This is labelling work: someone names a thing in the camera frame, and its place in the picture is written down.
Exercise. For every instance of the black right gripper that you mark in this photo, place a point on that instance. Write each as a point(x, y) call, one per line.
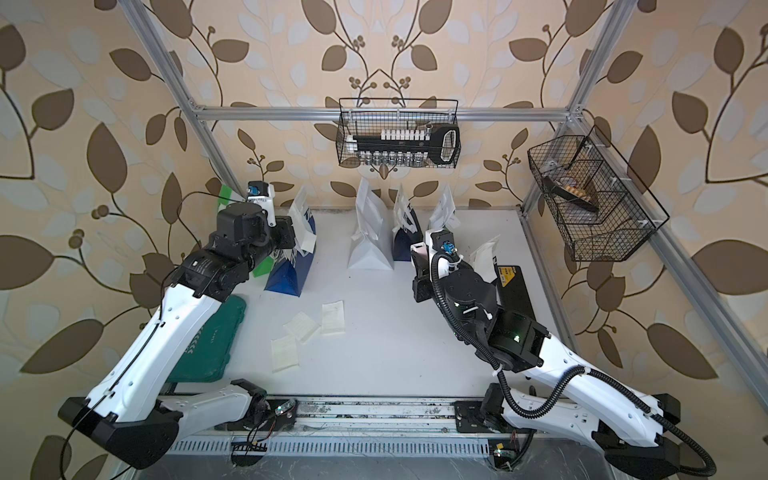
point(425, 291)

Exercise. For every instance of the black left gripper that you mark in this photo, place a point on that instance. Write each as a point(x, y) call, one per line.
point(284, 239)

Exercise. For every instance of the small blue paper bag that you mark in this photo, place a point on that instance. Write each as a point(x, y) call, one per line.
point(289, 275)

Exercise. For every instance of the large green white bag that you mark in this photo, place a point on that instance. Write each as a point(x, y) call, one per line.
point(226, 197)

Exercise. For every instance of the white paper bag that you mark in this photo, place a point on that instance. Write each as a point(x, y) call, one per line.
point(371, 243)

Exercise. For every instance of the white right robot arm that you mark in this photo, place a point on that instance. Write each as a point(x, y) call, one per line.
point(539, 383)

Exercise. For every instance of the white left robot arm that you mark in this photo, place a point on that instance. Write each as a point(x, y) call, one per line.
point(125, 413)

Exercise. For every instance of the dark navy small bag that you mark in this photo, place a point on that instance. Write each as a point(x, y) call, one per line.
point(406, 230)

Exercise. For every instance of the small green paper bag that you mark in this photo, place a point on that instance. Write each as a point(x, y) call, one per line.
point(444, 214)

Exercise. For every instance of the black yellow flat case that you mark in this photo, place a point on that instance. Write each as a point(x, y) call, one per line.
point(512, 291)

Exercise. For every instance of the green plastic tool case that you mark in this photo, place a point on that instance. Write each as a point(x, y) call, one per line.
point(208, 354)

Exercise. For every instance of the black socket set holder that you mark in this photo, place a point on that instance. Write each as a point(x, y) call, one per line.
point(432, 144)

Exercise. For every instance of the tool in right basket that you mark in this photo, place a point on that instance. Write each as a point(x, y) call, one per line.
point(575, 196)

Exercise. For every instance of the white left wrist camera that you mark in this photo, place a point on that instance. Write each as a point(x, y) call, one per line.
point(262, 194)

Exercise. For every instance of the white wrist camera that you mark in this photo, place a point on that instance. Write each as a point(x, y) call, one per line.
point(262, 194)
point(443, 255)

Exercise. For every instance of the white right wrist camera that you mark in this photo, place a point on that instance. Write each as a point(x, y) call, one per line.
point(443, 255)

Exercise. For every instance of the aluminium front rail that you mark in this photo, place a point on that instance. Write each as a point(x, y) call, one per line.
point(411, 415)

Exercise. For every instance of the black wire basket back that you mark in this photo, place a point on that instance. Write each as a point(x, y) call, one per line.
point(369, 115)

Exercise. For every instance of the black wire basket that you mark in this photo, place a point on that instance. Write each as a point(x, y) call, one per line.
point(369, 115)
point(625, 220)

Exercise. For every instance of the black wire basket right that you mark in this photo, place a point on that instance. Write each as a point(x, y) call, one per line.
point(625, 220)

